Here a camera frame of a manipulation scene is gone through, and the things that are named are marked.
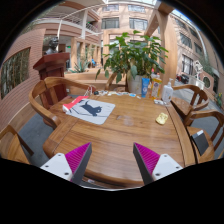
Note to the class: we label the yellow liquid bottle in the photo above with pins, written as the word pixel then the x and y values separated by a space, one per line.
pixel 156 87

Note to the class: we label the yellow translucent computer mouse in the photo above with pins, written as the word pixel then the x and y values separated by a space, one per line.
pixel 162 118

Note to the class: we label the small blue sticker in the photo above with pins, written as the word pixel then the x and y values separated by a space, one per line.
pixel 132 95

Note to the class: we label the white pump bottle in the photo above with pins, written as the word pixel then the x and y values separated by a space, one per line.
pixel 167 93

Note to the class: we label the curved-back wooden armchair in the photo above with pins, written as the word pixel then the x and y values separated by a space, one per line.
pixel 206 116
pixel 111 81
pixel 11 146
pixel 186 105
pixel 38 103

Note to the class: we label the red paper shopping bag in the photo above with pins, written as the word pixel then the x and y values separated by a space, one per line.
pixel 71 104

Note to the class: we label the blue squeeze tube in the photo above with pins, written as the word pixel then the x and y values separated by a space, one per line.
pixel 145 87

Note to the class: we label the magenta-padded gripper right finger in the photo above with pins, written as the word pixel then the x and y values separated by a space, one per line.
pixel 165 165

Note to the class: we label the white frame sculpture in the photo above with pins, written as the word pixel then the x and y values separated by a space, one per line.
pixel 198 70

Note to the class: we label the spiky green agave plant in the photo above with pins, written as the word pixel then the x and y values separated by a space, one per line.
pixel 80 67

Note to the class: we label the leafy plant in white pot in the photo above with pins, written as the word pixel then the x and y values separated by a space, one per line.
pixel 133 56

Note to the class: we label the dark bust statue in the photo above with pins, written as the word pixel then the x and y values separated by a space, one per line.
pixel 52 46

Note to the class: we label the clear plastic bag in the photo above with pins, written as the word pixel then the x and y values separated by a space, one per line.
pixel 160 102

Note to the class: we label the dark red wooden pedestal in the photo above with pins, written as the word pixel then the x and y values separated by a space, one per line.
pixel 51 66

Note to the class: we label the grey cat-print mouse pad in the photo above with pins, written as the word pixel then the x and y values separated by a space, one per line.
pixel 96 113

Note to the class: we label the black flat box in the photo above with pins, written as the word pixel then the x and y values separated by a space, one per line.
pixel 200 142

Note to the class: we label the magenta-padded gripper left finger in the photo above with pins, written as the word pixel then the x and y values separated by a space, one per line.
pixel 56 165

